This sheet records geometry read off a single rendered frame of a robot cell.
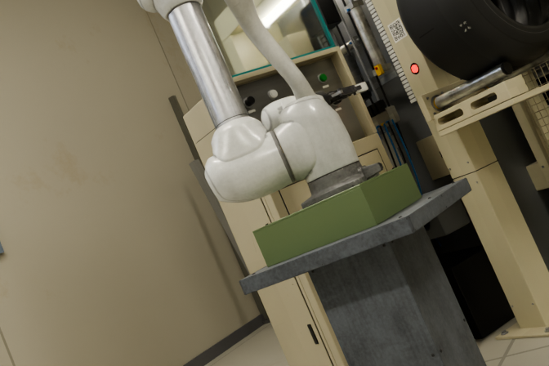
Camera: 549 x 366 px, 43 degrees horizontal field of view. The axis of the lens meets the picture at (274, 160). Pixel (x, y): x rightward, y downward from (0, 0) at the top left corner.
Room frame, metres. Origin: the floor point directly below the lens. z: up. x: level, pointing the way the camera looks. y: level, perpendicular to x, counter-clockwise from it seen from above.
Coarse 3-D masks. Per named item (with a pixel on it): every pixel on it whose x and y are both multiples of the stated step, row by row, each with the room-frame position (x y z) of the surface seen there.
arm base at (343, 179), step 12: (348, 168) 1.83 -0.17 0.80; (360, 168) 1.84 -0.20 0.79; (372, 168) 1.84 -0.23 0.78; (324, 180) 1.83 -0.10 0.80; (336, 180) 1.82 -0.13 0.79; (348, 180) 1.81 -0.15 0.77; (360, 180) 1.79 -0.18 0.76; (312, 192) 1.87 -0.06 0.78; (324, 192) 1.83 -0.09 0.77; (336, 192) 1.82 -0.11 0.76; (312, 204) 1.85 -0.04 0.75
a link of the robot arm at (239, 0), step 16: (224, 0) 2.06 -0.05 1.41; (240, 0) 2.04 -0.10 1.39; (240, 16) 2.08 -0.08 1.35; (256, 16) 2.09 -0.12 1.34; (256, 32) 2.10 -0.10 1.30; (272, 48) 2.10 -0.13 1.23; (272, 64) 2.12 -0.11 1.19; (288, 64) 2.10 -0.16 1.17; (288, 80) 2.11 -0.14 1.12; (304, 80) 2.12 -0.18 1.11; (304, 96) 2.12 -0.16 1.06; (320, 96) 2.17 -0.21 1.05; (336, 112) 2.15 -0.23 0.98
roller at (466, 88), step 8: (504, 64) 2.23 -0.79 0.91; (488, 72) 2.28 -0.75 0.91; (496, 72) 2.25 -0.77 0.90; (504, 72) 2.23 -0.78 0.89; (472, 80) 2.34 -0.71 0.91; (480, 80) 2.31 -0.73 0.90; (488, 80) 2.29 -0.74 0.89; (496, 80) 2.28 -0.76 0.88; (456, 88) 2.41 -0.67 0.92; (464, 88) 2.38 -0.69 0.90; (472, 88) 2.35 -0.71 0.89; (480, 88) 2.34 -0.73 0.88; (440, 96) 2.48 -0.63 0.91; (448, 96) 2.45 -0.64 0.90; (456, 96) 2.42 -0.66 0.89; (464, 96) 2.41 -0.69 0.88; (440, 104) 2.49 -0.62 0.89; (448, 104) 2.48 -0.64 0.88
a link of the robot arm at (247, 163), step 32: (160, 0) 1.94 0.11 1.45; (192, 0) 1.94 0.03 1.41; (192, 32) 1.92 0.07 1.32; (192, 64) 1.92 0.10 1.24; (224, 64) 1.93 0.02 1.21; (224, 96) 1.89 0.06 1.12; (224, 128) 1.86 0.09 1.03; (256, 128) 1.86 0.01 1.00; (224, 160) 1.84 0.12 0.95; (256, 160) 1.82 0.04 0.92; (224, 192) 1.85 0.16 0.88; (256, 192) 1.85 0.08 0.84
